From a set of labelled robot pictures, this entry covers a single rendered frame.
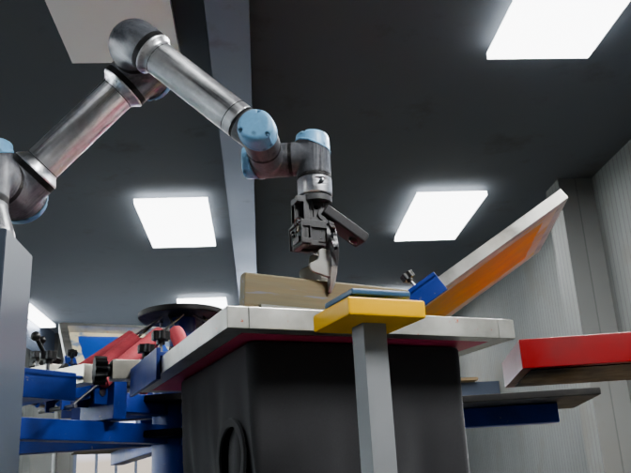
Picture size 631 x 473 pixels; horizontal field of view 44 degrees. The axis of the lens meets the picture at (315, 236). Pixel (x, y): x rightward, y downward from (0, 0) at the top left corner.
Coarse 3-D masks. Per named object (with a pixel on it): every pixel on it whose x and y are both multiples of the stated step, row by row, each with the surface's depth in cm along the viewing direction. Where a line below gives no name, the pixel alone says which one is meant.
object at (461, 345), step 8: (392, 344) 151; (400, 344) 152; (408, 344) 152; (416, 344) 153; (424, 344) 153; (432, 344) 154; (440, 344) 154; (448, 344) 154; (456, 344) 155; (464, 344) 155; (472, 344) 156
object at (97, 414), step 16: (112, 384) 236; (96, 400) 233; (112, 400) 235; (128, 400) 245; (64, 416) 265; (80, 416) 242; (96, 416) 237; (112, 416) 233; (128, 416) 265; (144, 416) 264
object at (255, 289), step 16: (240, 288) 156; (256, 288) 155; (272, 288) 156; (288, 288) 158; (304, 288) 159; (320, 288) 161; (336, 288) 162; (368, 288) 166; (384, 288) 168; (240, 304) 154; (256, 304) 154; (272, 304) 155; (288, 304) 157; (304, 304) 158; (320, 304) 160
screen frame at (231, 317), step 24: (240, 312) 131; (264, 312) 132; (288, 312) 134; (312, 312) 136; (192, 336) 148; (216, 336) 135; (408, 336) 144; (432, 336) 145; (456, 336) 146; (480, 336) 148; (504, 336) 151; (168, 360) 165; (192, 360) 157
